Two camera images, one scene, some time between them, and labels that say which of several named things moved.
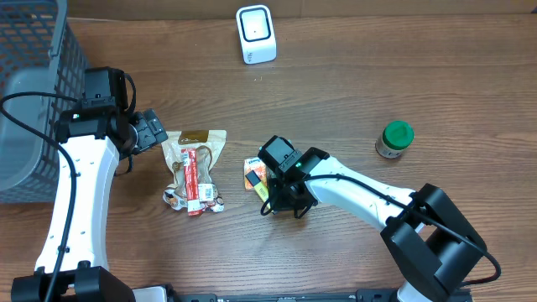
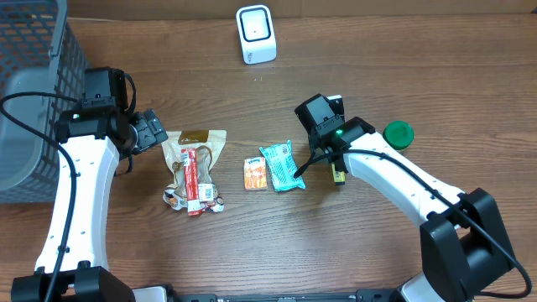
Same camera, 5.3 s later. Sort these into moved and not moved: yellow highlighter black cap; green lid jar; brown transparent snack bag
Moved: yellow highlighter black cap
Not moved: brown transparent snack bag; green lid jar
